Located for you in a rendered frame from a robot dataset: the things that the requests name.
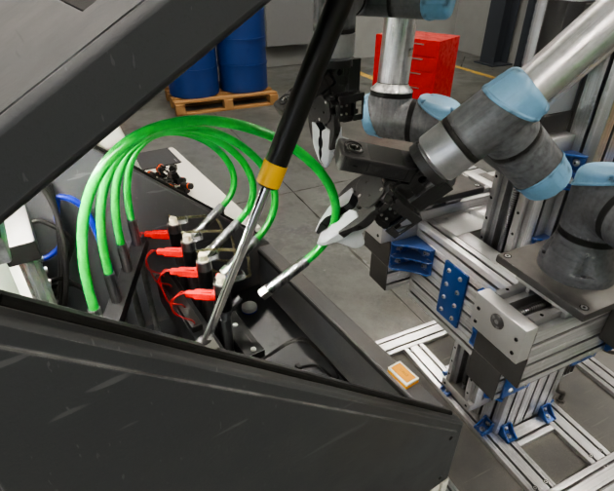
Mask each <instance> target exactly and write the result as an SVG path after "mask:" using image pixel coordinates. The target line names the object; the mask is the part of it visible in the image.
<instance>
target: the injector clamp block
mask: <svg viewBox="0 0 614 491"><path fill-rule="evenodd" d="M166 273H169V274H170V272H166ZM166 273H164V274H166ZM170 276H171V277H172V279H173V281H174V282H175V284H176V285H177V287H178V288H179V290H180V291H185V290H184V288H183V287H182V286H181V284H180V283H179V281H178V280H177V278H176V277H175V275H171V274H170ZM157 286H158V290H159V295H160V299H161V303H162V304H163V306H164V308H165V309H166V311H167V313H168V314H169V316H170V318H171V320H172V321H173V324H174V325H175V327H176V329H177V330H178V333H179V337H181V338H185V339H188V340H192V341H196V340H197V338H198V337H200V336H201V335H204V333H205V330H206V328H207V325H208V318H207V311H206V305H205V302H204V300H202V303H203V309H204V315H205V318H203V316H202V315H201V313H200V312H199V310H198V309H197V308H196V306H195V305H194V303H193V298H191V299H190V298H188V297H185V294H183V296H184V297H185V299H186V300H187V302H188V303H189V305H190V306H191V308H192V309H193V311H194V312H195V314H196V315H197V317H198V318H199V320H200V321H201V323H202V325H203V329H202V330H199V331H197V332H194V333H192V331H191V330H190V328H189V326H188V325H187V323H186V322H185V320H184V319H183V318H181V317H178V316H176V315H175V314H174V313H173V312H172V309H171V307H170V303H169V302H170V301H171V298H170V297H169V295H168V293H167V292H166V290H165V289H164V287H163V285H162V288H163V290H164V292H165V294H166V296H167V298H168V301H169V302H167V300H166V298H165V296H164V294H163V292H162V289H161V288H160V286H159V284H158V283H157ZM173 310H174V311H175V312H176V313H177V314H179V315H180V316H181V314H180V312H179V311H178V309H177V308H176V306H175V305H173ZM231 319H232V331H233V339H234V348H235V352H236V353H240V354H244V355H247V356H251V357H255V358H259V359H261V358H263V357H264V356H265V350H264V348H263V347H262V346H261V344H260V343H259V342H258V341H257V339H256V338H255V337H254V335H253V334H252V333H251V332H250V330H249V329H248V327H247V326H246V325H245V324H244V322H243V321H242V320H241V318H240V317H239V316H238V315H237V313H236V312H235V311H234V312H233V311H232V315H231ZM217 327H218V334H219V340H218V339H217V337H216V336H215V334H213V336H212V337H213V339H214V340H215V342H216V343H217V345H218V346H219V348H221V349H225V348H224V340H223V333H222V327H221V322H220V319H219V321H218V324H217ZM219 341H220V342H219Z"/></svg>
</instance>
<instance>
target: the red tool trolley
mask: <svg viewBox="0 0 614 491"><path fill-rule="evenodd" d="M381 40H382V33H378V34H376V41H375V54H374V67H373V80H372V86H373V85H374V84H375V83H376V82H377V76H378V67H379V59H380V49H381ZM459 40H460V36H458V35H449V34H440V33H432V32H423V31H416V32H415V39H414V46H413V53H412V61H411V67H410V74H409V81H408V84H409V86H410V87H411V88H412V90H413V94H412V98H415V99H418V97H419V96H421V95H422V94H441V95H445V96H448V97H450V93H451V87H452V81H453V75H454V69H455V63H456V58H457V52H458V46H459Z"/></svg>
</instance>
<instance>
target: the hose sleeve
mask: <svg viewBox="0 0 614 491"><path fill-rule="evenodd" d="M309 265H310V263H308V262H307V260H306V259H305V257H304V256H302V257H301V258H300V259H298V260H296V262H294V263H293V264H292V265H290V266H289V267H288V268H287V269H285V270H284V271H283V272H282V273H281V274H280V275H278V276H277V277H275V279H273V280H271V282H269V283H268V284H267V285H266V288H267V289H268V291H269V292H270V293H274V292H275V291H276V290H278V289H279V288H280V287H281V286H283V285H284V284H285V283H287V282H288V281H290V280H291V279H292V278H293V277H295V276H296V275H297V274H299V273H301V271H303V270H304V269H305V268H307V267H308V266H309Z"/></svg>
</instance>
